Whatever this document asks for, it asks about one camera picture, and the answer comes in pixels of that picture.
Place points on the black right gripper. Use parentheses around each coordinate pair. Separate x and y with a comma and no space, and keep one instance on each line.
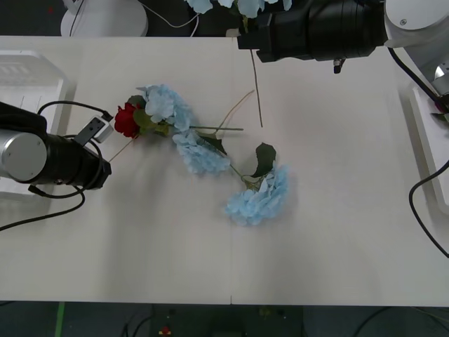
(287,35)

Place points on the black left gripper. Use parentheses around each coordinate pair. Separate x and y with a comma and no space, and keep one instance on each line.
(103,173)

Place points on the red rose with green stem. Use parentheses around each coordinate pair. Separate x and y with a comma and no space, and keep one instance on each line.
(124,121)
(442,116)

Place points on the pale blue flower green stem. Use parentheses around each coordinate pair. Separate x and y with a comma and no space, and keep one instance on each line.
(259,200)
(200,5)
(165,102)
(203,158)

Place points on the silver and black right arm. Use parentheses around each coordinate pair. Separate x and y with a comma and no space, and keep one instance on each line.
(343,28)

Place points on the silver and black left arm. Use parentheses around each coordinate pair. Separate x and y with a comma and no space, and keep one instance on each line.
(24,154)

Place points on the shallow white box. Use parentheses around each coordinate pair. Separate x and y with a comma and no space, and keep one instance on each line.
(419,123)
(35,77)

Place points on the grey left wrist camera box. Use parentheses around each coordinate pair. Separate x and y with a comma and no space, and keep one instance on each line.
(104,130)

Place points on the white round pedestal base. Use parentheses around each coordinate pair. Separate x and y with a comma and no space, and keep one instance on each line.
(105,21)

